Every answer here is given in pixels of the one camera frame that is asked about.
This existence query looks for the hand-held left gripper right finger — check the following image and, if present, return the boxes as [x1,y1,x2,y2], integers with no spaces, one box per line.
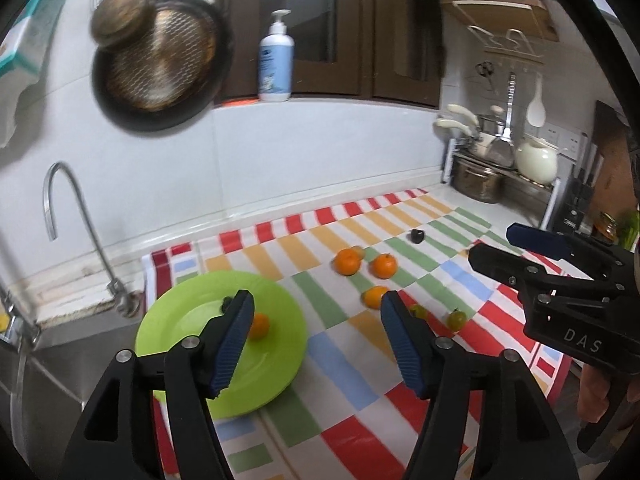
[380,290,583,480]

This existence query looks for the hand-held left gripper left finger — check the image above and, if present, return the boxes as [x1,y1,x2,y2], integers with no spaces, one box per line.
[57,289,256,480]

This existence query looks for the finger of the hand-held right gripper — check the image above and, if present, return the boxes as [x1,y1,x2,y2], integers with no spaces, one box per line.
[468,244,626,302]
[506,223,628,281]

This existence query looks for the orange mandarin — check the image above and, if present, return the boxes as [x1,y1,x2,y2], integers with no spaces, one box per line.
[334,247,362,277]
[362,286,390,310]
[369,253,398,280]
[247,312,271,341]

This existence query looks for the green plate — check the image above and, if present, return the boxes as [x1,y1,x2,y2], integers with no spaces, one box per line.
[135,270,308,420]

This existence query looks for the person's right hand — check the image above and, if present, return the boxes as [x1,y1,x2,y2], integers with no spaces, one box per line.
[577,364,618,422]

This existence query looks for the white pot rack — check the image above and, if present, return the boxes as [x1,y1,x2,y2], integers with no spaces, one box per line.
[442,137,560,228]

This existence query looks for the black knife block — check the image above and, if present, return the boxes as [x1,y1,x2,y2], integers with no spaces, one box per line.
[562,142,606,233]

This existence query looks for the striped colourful cloth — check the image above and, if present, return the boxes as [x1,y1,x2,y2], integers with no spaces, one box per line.
[142,187,581,480]

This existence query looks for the glass jar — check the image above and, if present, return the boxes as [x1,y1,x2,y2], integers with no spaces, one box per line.
[597,211,621,238]

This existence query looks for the white ceramic pot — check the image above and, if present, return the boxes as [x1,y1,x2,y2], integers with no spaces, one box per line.
[515,137,558,184]

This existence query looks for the steel cooking pot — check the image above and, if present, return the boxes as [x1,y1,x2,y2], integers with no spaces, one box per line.
[450,155,506,204]

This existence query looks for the steel spatula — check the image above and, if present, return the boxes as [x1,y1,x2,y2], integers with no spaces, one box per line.
[487,74,518,168]

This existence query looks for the brown wooden board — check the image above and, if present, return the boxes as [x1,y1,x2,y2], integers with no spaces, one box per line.
[595,100,638,226]

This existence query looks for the white rice spoon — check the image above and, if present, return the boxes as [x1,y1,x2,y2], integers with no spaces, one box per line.
[525,72,546,128]

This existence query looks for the curved steel faucet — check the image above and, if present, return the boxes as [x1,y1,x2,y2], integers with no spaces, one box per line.
[42,161,141,318]

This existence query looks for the black scissors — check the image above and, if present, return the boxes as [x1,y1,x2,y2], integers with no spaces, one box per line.
[475,61,496,91]

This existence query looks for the steel sink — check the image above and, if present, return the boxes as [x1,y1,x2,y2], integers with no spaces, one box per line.
[0,320,166,480]

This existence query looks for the steel tap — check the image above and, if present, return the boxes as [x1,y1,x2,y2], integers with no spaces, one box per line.
[0,280,41,346]

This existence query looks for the black frying pan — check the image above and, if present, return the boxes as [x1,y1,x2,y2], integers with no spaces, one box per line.
[91,0,232,133]

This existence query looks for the white pump bottle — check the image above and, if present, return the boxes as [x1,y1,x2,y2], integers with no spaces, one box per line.
[257,9,293,102]

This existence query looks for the white plastic bag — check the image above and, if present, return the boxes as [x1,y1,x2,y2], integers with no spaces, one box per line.
[0,75,46,148]

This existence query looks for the small brass pan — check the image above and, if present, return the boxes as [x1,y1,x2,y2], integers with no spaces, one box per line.
[90,0,153,53]

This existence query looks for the teal and white box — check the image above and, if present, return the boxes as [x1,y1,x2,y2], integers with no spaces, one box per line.
[0,0,71,86]

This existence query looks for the wall power outlet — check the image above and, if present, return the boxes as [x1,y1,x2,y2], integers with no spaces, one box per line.
[542,122,588,158]

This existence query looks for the cream-handled saucepan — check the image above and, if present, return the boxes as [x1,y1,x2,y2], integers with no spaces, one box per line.
[434,117,496,158]
[446,104,511,136]

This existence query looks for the white wire rack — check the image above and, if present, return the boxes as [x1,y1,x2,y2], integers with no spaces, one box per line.
[467,25,546,66]

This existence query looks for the dark brown window frame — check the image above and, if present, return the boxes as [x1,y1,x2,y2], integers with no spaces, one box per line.
[215,0,446,108]

